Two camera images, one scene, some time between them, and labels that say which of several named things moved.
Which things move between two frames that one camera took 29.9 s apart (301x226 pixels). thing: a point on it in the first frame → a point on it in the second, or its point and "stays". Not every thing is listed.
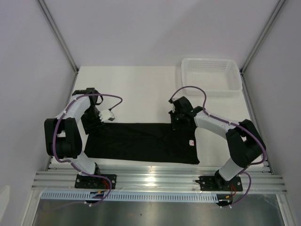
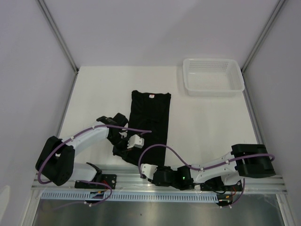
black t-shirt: x=143 y=142 → x=149 y=111
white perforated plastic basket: x=218 y=76 stays
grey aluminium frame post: x=263 y=37 stays
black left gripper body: x=91 y=119 → x=119 y=142
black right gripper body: x=177 y=121 → x=164 y=168
